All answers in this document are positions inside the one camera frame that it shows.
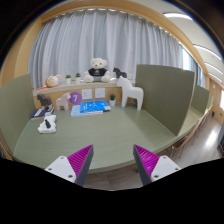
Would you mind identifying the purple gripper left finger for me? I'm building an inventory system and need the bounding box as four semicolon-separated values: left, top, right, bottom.
45;145;94;186

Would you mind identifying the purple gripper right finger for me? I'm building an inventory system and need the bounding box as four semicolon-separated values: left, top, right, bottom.
133;145;180;185

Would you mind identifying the white charger with black plug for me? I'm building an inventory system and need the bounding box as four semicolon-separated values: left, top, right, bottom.
38;115;56;133

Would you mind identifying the blue book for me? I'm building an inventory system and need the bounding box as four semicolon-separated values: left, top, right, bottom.
71;101;111;117

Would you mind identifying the dark blue notebook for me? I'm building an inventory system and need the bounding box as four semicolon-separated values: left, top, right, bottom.
30;108;54;119

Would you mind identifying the pink wooden horse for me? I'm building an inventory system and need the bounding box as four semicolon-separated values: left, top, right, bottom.
56;93;71;111

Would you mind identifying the purple round number sign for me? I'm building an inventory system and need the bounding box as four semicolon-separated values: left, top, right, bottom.
69;92;82;105

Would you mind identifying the dark brown wooden horse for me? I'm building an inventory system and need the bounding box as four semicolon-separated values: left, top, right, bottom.
37;94;52;107

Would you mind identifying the small potted plant on desk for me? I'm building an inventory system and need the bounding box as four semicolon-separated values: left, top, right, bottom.
109;93;116;106

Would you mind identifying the green right divider panel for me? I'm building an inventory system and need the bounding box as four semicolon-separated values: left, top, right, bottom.
135;64;195;135

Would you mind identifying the green divider panel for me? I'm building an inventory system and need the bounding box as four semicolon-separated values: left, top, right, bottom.
135;64;195;135
0;74;35;152
191;85;209;114

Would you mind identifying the white wooden horse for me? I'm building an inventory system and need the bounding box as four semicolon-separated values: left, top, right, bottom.
117;76;144;111

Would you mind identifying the green far divider panel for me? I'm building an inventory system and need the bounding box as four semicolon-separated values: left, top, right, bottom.
191;85;209;114

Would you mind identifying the green left divider panel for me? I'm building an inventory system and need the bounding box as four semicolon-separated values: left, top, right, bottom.
0;74;35;152

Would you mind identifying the small potted plant right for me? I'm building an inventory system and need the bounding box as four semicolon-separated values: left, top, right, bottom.
75;73;81;84

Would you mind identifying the small potted plant left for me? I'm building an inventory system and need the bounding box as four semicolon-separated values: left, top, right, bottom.
65;75;71;85

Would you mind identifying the black horse figurine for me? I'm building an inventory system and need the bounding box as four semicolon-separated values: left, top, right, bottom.
113;67;127;78

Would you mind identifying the white teddy bear black shirt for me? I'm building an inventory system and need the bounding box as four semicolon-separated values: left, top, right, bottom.
84;58;111;83

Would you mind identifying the grey curtain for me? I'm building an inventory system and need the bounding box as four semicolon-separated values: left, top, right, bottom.
28;9;180;88

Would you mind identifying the white wall socket left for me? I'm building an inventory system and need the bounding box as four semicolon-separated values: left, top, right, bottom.
82;89;92;100

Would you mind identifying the white wall socket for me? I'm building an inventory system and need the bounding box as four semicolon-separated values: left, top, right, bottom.
95;88;105;99
82;89;92;100

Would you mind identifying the white wall socket right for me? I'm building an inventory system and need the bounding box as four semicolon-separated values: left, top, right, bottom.
95;88;105;99

